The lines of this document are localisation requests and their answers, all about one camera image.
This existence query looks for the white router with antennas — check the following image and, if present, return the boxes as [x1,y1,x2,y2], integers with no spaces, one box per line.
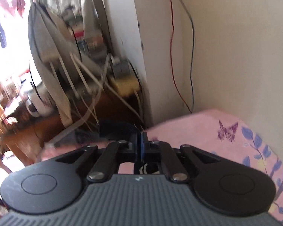
[41,49,109,99]

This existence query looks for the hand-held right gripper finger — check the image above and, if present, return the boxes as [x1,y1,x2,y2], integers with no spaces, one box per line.
[55,133,142,182]
[141,132,221,182]

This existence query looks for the white cable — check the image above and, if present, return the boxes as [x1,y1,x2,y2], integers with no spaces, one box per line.
[45,94,102,146]
[105,83,144,120]

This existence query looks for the pink floral bedsheet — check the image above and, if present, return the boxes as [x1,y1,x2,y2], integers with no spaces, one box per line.
[41,108,283,225]

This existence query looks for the grey floral cloth cover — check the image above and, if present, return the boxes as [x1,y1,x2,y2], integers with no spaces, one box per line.
[28,3,73,128]

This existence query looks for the white mug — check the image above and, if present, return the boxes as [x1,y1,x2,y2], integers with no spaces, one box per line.
[25,91,55,118]

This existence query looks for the wooden desk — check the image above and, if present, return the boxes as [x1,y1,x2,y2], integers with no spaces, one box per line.
[0,91,145,168]

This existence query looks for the hanging red garment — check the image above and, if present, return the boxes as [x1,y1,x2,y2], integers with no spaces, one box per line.
[0,0,27,18]

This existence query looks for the black cable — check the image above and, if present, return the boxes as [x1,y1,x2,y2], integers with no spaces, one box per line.
[167,0,195,107]

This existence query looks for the black power adapter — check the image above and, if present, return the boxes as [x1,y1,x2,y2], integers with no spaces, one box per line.
[111,58,133,79]

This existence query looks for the light curtain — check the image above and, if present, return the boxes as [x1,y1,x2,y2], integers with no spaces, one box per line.
[38,0,110,52]

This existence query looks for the red cable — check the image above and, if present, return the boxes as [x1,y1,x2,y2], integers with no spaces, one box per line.
[165,0,193,114]

